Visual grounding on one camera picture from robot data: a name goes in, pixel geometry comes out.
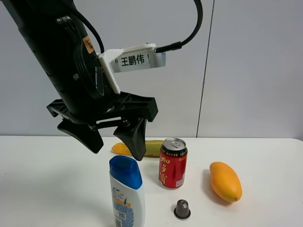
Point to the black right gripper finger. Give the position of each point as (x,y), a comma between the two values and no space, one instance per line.
(133,136)

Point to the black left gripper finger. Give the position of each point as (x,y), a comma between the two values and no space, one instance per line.
(82,132)

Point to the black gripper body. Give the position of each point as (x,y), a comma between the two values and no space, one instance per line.
(124,105)

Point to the white blue shampoo bottle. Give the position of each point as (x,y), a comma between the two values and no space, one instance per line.
(127,192)

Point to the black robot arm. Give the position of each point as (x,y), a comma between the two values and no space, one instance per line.
(55,32)

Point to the yellow green corn cob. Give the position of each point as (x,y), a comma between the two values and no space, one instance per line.
(152,148)

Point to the red drink can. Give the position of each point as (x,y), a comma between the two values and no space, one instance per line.
(173,161)

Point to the grey coffee capsule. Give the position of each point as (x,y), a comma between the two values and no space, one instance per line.
(181,210)

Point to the orange yellow mango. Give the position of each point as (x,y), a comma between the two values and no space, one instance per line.
(225,182)

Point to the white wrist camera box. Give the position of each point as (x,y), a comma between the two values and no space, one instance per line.
(140,57)

